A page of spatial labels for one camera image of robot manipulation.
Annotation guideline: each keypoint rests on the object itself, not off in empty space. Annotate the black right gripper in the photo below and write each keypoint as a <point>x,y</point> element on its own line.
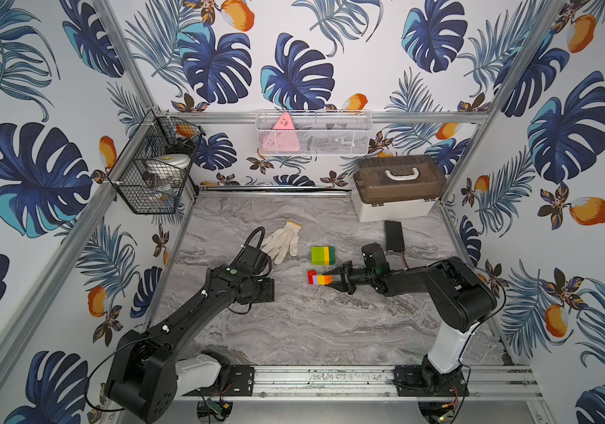
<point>344,284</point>

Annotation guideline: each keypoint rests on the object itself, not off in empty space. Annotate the lime green lego brick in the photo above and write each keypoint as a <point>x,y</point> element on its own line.
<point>318,256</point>

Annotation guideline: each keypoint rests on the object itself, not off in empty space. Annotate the yellow long lego brick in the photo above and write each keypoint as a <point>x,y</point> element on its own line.
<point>328,255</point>

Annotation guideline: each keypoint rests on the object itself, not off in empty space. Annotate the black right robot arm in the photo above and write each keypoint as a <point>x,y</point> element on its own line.
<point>462,301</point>

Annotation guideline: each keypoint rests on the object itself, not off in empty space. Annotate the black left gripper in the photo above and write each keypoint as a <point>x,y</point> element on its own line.
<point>266,290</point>

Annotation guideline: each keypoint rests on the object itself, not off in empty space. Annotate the black battery box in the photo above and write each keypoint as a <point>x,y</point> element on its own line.
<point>394,240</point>

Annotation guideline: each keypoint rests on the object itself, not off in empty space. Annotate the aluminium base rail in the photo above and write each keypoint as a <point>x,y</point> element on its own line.
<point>370,383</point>

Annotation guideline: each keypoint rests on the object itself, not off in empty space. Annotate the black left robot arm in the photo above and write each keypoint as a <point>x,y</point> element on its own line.
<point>146,373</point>

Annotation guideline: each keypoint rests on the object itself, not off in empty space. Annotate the black wire basket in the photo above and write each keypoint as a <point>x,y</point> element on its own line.
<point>156,166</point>

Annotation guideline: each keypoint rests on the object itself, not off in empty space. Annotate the clear wall shelf tray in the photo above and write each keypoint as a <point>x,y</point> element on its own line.
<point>324,133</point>

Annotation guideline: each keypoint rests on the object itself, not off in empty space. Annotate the red lego brick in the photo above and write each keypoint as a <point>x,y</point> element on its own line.
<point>312,277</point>

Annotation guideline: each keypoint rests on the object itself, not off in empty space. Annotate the pink triangle object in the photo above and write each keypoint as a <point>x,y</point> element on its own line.
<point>282,138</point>

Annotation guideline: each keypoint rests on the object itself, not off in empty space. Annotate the white knit work glove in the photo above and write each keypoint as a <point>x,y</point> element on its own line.
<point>283,243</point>

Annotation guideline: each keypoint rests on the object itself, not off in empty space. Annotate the brown lid tool box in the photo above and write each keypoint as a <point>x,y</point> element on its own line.
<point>394,188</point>

